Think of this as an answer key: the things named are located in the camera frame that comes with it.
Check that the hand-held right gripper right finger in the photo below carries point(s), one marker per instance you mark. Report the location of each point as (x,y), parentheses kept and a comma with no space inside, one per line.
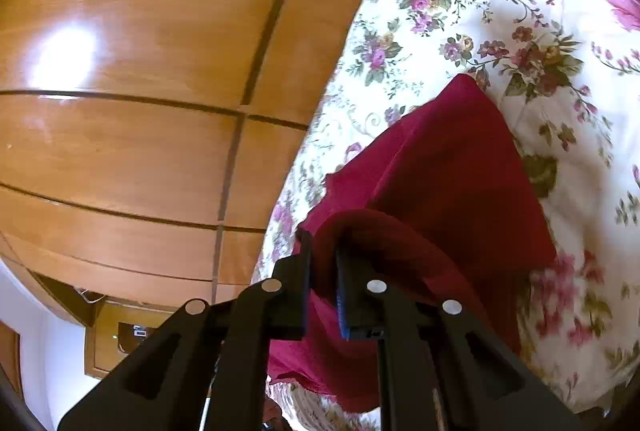
(342,311)

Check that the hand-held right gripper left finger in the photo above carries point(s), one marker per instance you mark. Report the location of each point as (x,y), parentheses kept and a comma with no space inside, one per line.
(295,291)

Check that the dark red sweater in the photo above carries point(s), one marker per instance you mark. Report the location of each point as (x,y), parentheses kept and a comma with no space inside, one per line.
(440,191)

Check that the small grey device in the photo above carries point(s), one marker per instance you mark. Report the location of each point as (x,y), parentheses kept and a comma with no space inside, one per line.
(140,332)

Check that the wooden nightstand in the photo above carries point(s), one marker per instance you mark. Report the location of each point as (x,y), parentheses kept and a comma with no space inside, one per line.
(105,351)

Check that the floral blanket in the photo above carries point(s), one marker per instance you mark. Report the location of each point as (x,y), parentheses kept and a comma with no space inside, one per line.
(500,11)

